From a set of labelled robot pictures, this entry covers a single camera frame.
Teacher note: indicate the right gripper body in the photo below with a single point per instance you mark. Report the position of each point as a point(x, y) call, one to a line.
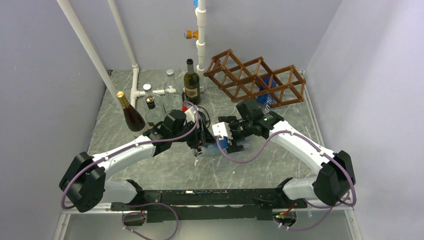
point(239, 130)

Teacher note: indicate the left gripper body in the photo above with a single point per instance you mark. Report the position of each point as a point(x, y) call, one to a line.
point(198, 138)

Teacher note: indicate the blue label clear bottle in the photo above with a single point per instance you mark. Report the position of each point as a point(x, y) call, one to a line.
point(266, 100)
point(210, 148)

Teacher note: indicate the dark green wine bottle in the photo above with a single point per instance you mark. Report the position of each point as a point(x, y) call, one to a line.
point(191, 82)

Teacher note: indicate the dark bottle black cap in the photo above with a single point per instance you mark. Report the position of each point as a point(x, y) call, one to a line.
point(155, 112)

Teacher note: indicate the clear glass bottle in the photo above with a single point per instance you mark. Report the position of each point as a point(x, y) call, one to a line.
point(173, 92)
point(148, 91)

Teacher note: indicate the brown gold-capped wine bottle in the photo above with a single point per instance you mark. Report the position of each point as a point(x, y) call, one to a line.
point(133, 118)

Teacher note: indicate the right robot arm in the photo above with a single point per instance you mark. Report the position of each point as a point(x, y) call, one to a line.
point(334, 180)

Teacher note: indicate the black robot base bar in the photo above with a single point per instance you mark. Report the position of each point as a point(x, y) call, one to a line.
point(210, 204)

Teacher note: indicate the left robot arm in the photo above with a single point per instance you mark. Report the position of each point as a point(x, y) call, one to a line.
point(86, 183)

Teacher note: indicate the brown wooden wine rack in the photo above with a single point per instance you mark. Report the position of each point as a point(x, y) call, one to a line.
point(254, 78)

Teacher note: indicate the orange valve fitting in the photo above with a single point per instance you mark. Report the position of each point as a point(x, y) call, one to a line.
point(188, 34)

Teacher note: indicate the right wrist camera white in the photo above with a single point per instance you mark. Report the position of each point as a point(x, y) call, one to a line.
point(222, 129)

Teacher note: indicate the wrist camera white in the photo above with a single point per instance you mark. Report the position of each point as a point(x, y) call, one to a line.
point(190, 112)
point(222, 129)

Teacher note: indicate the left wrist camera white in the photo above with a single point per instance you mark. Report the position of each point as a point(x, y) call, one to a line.
point(190, 112)

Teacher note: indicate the white PVC pipe frame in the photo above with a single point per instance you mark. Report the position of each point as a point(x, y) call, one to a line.
point(70, 14)

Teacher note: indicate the aluminium rail frame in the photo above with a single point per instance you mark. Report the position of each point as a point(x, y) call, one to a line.
point(315, 222)

